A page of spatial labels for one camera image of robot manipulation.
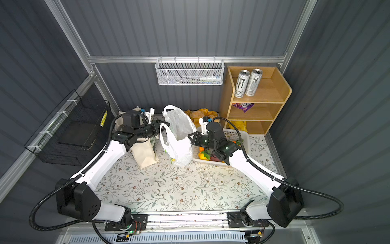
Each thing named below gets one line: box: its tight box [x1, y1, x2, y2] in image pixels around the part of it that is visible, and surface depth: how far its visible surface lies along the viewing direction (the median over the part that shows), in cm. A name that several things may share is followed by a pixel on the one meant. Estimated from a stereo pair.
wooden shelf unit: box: [219, 65, 292, 136], surface depth 96 cm
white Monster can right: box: [244, 68, 264, 97], surface depth 81 cm
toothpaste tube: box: [200, 75, 221, 81], surface depth 93 cm
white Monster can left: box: [234, 69, 251, 99], surface depth 79 cm
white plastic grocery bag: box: [159, 104, 197, 167], surface depth 75 cm
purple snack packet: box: [232, 102, 255, 113], surface depth 103 cm
